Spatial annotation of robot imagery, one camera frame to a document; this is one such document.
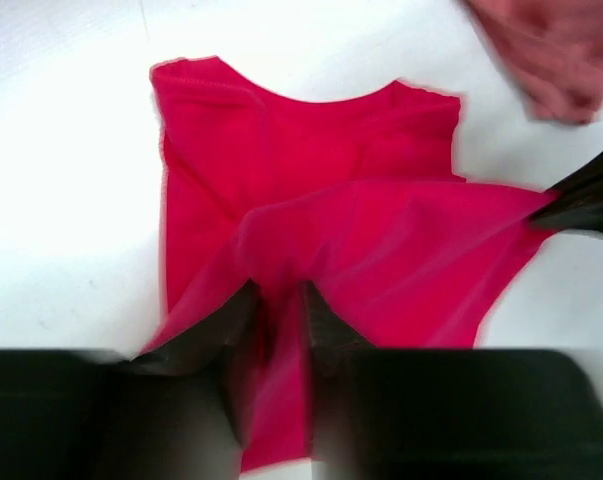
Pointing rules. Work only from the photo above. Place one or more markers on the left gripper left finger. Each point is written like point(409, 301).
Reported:
point(167, 414)

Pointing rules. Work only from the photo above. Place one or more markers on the light pink t shirt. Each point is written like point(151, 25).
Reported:
point(553, 51)

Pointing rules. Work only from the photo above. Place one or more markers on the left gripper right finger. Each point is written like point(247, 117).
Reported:
point(388, 413)

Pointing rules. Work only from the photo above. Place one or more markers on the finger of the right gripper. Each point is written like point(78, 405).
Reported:
point(579, 201)

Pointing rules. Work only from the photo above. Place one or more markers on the magenta t shirt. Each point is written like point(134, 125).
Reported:
point(357, 196)

